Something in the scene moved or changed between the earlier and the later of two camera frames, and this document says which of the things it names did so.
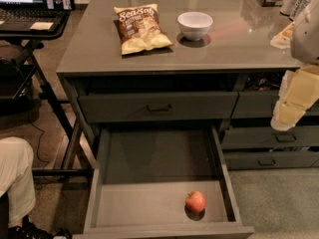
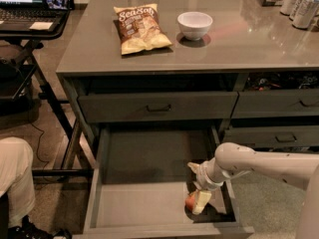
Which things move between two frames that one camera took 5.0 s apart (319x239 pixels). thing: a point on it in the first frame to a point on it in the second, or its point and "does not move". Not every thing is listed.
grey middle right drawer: x=300 y=136 does not move
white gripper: x=306 y=37 to x=202 y=175
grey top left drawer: x=156 y=107 does not move
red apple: x=195 y=201 does not move
